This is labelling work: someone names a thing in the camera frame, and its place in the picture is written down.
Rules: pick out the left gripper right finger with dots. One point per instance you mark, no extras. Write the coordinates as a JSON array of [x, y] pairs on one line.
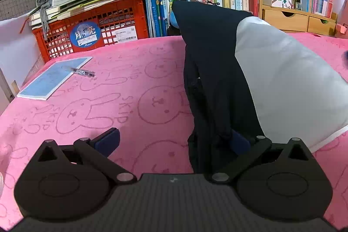
[[278, 181]]

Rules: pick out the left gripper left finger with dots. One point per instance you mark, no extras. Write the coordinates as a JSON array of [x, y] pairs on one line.
[[66, 182]]

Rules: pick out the navy white jacket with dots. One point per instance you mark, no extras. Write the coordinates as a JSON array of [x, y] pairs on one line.
[[245, 78]]

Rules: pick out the blue notebook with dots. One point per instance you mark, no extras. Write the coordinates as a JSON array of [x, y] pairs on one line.
[[43, 86]]

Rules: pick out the pen on notebook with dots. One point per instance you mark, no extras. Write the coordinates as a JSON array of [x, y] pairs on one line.
[[81, 72]]

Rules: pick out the pink bunny towel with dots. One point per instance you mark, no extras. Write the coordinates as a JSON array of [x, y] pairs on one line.
[[139, 90]]

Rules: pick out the white paper sheet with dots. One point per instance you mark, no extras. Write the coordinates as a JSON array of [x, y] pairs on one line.
[[19, 49]]

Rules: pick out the wooden drawer organizer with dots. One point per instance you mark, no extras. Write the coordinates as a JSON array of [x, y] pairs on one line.
[[291, 20]]

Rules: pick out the red plastic crate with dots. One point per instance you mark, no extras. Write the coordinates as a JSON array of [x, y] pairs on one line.
[[115, 22]]

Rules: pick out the blue plush toy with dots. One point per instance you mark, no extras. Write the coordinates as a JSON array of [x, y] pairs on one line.
[[173, 20]]

